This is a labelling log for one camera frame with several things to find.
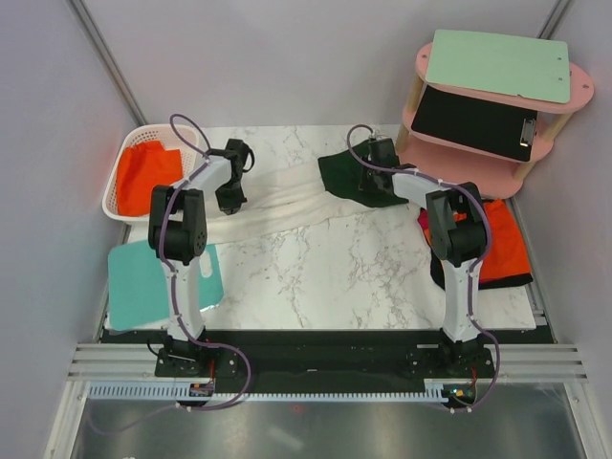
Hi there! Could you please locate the aluminium frame rail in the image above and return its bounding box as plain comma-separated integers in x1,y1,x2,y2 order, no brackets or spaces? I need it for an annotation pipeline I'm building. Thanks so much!
68,344,587,383

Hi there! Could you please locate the black clipboard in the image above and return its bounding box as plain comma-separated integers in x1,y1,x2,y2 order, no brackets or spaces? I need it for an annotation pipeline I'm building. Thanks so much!
411,86,537,162

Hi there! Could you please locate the orange t shirt pile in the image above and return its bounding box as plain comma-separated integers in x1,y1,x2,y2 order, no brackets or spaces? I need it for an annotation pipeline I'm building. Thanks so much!
423,198,533,284

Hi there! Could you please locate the white plastic laundry basket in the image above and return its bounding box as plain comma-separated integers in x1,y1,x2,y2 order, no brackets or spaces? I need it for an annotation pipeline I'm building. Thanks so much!
102,124,206,225

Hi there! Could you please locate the magenta t shirt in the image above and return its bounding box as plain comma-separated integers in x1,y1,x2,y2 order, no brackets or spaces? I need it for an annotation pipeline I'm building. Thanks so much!
417,209,429,236

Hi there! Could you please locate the mint green board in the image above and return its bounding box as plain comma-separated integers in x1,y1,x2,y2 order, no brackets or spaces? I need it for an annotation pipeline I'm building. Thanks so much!
426,30,571,103

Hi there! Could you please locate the dark green t shirt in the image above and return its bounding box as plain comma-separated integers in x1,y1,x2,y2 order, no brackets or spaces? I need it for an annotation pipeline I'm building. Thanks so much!
317,150,408,208

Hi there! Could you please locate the orange t shirt in basket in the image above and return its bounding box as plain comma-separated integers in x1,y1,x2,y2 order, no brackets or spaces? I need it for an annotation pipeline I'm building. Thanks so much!
116,141,183,217

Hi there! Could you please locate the black t shirt right pile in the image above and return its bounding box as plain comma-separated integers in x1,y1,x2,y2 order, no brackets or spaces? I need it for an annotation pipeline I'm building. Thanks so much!
430,258,534,290

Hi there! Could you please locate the teal cutting board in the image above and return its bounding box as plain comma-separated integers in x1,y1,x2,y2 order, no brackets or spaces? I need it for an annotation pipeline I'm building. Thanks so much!
107,240,224,332

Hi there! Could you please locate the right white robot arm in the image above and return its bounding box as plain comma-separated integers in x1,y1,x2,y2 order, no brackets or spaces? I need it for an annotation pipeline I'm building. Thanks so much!
348,137,492,377

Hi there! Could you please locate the white slotted cable duct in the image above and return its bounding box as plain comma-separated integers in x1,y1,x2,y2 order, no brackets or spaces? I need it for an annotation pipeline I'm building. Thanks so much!
87,381,448,403

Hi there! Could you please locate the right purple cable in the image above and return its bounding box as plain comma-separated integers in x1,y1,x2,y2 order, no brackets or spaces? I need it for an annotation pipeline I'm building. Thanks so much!
346,123,502,413

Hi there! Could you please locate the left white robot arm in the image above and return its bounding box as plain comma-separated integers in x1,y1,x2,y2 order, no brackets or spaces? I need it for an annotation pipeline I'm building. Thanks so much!
148,139,254,376

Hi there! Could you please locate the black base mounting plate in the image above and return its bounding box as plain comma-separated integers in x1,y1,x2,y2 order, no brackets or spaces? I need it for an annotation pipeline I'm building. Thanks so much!
98,328,558,396

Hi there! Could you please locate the pink two-tier shelf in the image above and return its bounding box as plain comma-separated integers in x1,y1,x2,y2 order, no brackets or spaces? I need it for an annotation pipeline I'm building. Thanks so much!
396,44,595,199

